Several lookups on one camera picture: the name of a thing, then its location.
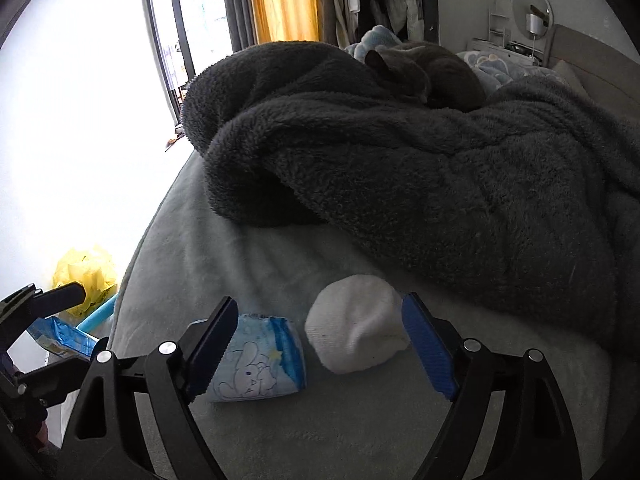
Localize beige pillow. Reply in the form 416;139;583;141
550;59;588;88

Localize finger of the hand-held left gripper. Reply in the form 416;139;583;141
0;281;87;331
15;337;108;408

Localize grey curtain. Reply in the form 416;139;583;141
220;0;258;56

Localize light blue plastic rack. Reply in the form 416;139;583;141
75;295;118;336

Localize orange curtain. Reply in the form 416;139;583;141
247;0;321;45

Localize beige hanging coat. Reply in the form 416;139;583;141
327;0;361;48

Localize white sock ball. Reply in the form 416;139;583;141
305;275;412;375

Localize blue printed packet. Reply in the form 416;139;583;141
26;316;101;361

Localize blue tissue packet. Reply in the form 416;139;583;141
207;312;307;404

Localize grey cat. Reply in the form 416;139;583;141
364;41;487;111

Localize dark window frame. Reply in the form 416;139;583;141
140;0;198;128

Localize white desktop shelf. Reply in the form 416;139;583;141
487;10;513;46

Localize white hanging jacket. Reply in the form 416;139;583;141
385;0;426;43

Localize light blue plush pillow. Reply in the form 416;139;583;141
345;25;406;61

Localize yellow plastic bag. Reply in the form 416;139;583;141
52;245;118;318

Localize light blue printed quilt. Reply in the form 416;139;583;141
457;50;551;93

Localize white table lamp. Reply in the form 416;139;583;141
526;12;547;56

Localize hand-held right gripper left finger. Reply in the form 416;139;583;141
60;296;240;480

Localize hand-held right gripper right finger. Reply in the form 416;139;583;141
401;291;583;480

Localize round mirror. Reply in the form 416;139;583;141
513;0;554;41

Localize beige upholstered headboard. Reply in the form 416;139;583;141
547;22;640;126

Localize dark grey fleece blanket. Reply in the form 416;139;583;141
182;40;640;351

